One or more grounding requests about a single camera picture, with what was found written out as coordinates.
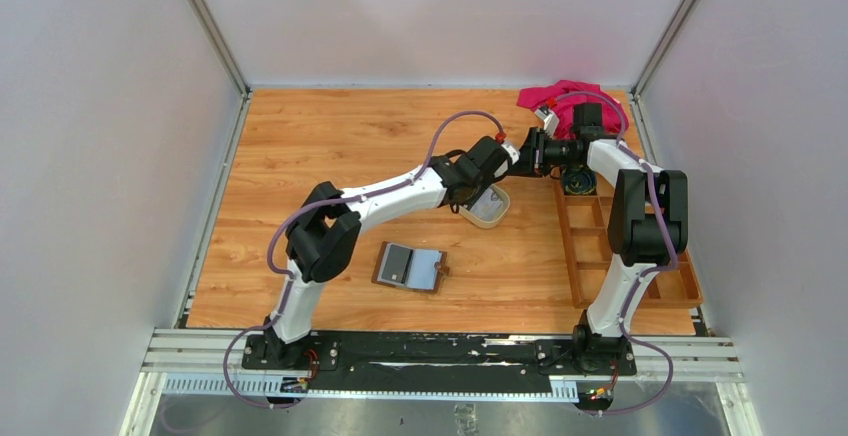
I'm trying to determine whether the beige oval card tray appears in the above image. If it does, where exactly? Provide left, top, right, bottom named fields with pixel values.
left=458, top=185, right=511, bottom=229

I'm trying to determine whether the dark grey card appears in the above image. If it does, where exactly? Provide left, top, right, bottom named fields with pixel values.
left=377, top=243, right=414, bottom=287

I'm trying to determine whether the brown leather card holder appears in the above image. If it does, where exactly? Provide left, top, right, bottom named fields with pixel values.
left=371, top=241, right=451, bottom=293

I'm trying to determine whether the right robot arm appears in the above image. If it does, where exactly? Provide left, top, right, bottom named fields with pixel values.
left=521, top=103, right=688, bottom=374

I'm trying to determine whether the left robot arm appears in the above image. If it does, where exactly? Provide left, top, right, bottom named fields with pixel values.
left=262, top=136, right=519, bottom=369

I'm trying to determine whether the pink cloth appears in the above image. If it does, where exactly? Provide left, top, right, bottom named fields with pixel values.
left=516, top=80, right=630, bottom=139

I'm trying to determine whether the wooden compartment organizer tray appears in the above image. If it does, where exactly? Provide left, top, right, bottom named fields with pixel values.
left=552, top=166, right=704, bottom=310

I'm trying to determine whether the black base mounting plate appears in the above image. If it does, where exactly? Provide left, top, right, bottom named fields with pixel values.
left=240, top=331, right=637, bottom=394

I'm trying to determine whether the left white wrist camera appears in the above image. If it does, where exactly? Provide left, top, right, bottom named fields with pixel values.
left=495, top=131, right=520, bottom=169

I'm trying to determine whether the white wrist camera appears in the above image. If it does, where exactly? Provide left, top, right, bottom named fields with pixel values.
left=495, top=131, right=520, bottom=169
left=534, top=100, right=559, bottom=138

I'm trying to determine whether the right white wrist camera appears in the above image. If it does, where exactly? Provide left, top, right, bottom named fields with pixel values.
left=534, top=100, right=559, bottom=138

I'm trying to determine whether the black blue coiled cable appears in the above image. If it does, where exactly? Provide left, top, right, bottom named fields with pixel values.
left=561, top=165, right=599, bottom=197

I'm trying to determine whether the aluminium rail frame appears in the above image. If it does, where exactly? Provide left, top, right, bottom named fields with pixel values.
left=121, top=329, right=761, bottom=435

